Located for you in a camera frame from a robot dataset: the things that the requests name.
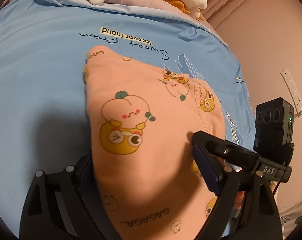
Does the pink cartoon print garment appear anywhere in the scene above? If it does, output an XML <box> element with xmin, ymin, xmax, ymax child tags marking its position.
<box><xmin>84</xmin><ymin>46</ymin><xmax>225</xmax><ymax>239</ymax></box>

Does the white power strip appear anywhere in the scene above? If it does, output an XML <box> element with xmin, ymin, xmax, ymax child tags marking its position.
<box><xmin>280</xmin><ymin>69</ymin><xmax>302</xmax><ymax>118</ymax></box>

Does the blue floral bed sheet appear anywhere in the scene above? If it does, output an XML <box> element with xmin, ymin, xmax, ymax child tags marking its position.
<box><xmin>0</xmin><ymin>0</ymin><xmax>255</xmax><ymax>236</ymax></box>

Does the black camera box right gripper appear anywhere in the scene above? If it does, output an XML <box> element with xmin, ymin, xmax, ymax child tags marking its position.
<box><xmin>253</xmin><ymin>98</ymin><xmax>294</xmax><ymax>166</ymax></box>

